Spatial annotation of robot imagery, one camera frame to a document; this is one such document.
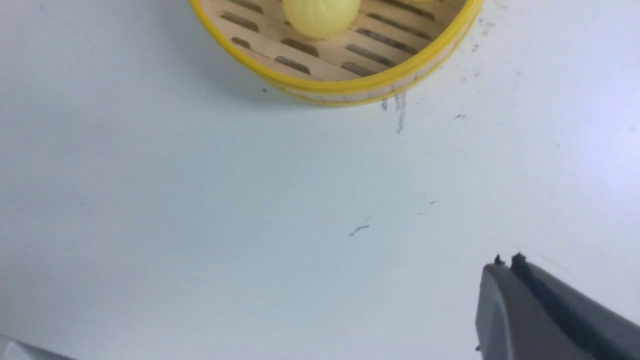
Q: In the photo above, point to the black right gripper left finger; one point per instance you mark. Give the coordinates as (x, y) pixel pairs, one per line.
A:
(512, 324)

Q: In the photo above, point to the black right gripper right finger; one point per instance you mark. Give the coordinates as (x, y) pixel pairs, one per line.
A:
(592, 327)

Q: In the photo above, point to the yellow bun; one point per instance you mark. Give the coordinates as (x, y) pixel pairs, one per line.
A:
(321, 19)

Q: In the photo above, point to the bamboo steamer tray yellow rim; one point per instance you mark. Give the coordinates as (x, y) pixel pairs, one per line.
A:
(391, 46)

